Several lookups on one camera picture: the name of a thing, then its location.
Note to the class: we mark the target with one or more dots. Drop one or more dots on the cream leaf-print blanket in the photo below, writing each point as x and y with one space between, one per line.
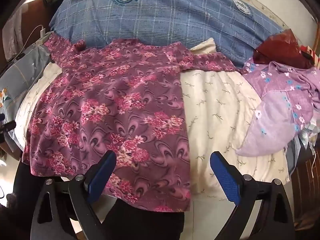
215 120

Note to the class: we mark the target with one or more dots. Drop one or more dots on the grey striped blanket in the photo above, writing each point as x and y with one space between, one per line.
21 80

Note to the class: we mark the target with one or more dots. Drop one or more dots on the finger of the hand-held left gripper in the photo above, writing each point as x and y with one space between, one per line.
8 125

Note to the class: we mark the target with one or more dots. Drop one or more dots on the wooden furniture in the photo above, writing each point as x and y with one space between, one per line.
306 180

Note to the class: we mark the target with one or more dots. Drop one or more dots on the blue plaid quilt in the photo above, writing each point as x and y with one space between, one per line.
162 22

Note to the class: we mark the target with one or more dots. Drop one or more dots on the dark red cloth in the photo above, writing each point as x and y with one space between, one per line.
277 48

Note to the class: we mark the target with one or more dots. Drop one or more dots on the lilac floral garment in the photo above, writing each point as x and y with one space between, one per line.
282 105

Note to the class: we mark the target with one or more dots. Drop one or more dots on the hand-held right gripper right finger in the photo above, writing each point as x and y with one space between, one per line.
225 177

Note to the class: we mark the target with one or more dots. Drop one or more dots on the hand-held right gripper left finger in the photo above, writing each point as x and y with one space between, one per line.
101 176

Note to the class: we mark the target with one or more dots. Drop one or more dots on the magenta floral shirt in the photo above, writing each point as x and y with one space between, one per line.
112 110

